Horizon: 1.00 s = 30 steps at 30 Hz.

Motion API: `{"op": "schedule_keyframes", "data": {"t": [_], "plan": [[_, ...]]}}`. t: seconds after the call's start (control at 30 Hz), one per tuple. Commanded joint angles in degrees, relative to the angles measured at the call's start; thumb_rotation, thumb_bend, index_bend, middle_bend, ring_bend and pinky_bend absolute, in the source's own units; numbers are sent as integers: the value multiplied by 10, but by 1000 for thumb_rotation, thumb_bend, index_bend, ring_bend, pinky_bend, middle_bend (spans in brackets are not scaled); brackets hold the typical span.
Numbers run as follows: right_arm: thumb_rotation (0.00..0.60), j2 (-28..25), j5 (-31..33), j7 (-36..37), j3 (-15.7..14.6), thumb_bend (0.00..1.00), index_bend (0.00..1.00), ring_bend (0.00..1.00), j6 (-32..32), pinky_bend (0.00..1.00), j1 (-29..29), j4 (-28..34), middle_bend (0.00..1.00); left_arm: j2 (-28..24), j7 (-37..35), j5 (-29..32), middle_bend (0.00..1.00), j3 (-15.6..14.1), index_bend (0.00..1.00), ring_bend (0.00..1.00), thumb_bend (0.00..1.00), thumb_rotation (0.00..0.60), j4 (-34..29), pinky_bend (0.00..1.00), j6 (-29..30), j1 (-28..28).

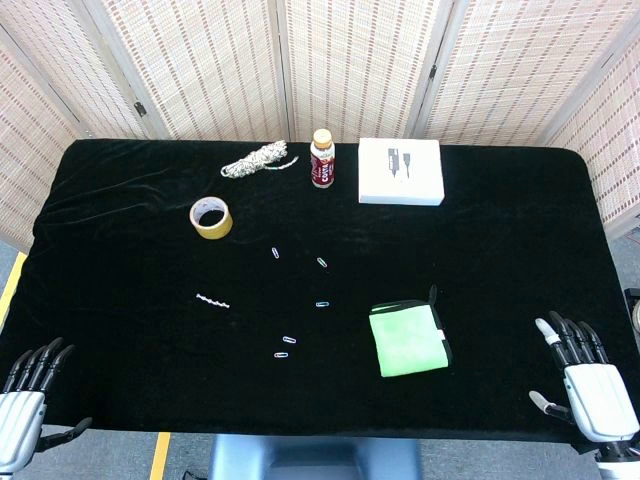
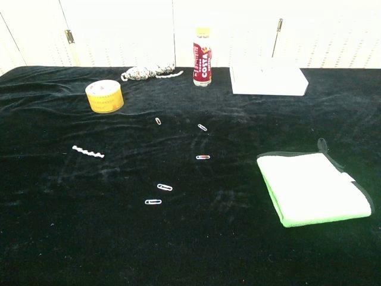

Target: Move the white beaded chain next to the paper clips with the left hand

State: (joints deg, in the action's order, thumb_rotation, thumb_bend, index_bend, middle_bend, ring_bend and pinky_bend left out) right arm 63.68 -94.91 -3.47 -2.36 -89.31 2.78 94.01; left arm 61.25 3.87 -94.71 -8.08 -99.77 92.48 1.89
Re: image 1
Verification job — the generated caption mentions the black velvet tablecloth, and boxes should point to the black velvet tablecloth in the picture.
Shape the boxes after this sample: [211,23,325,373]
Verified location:
[0,138,640,445]

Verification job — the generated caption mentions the yellow tape roll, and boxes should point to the yellow tape roll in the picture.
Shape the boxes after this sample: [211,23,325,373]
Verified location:
[188,195,234,241]

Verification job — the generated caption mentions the woven folding screen panel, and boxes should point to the woven folding screen panel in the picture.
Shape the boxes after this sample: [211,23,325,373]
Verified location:
[82,0,294,144]
[542,29,640,241]
[409,0,640,149]
[0,24,85,254]
[0,0,170,141]
[274,0,456,146]

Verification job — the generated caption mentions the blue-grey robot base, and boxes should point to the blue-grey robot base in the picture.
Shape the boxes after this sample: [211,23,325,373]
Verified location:
[207,433,421,480]

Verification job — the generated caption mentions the green cloth with black trim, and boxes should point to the green cloth with black trim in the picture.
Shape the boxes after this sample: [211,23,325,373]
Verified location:
[368,284,455,379]

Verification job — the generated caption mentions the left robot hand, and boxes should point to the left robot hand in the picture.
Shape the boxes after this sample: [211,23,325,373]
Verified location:
[0,336,94,474]

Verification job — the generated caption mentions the red Costa coffee bottle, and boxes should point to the red Costa coffee bottle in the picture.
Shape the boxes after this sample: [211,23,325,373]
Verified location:
[309,128,335,190]

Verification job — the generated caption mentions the yellow floor tape strip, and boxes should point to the yellow floor tape strip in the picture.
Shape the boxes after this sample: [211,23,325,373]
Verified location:
[149,432,173,480]

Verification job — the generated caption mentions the white speckled rope bundle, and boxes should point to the white speckled rope bundle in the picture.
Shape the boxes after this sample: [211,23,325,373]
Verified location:
[219,139,300,179]

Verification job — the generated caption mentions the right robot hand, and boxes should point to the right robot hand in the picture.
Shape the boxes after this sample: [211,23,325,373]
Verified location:
[529,310,640,445]

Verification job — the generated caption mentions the white cardboard box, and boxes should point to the white cardboard box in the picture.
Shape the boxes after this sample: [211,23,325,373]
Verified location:
[357,137,446,207]

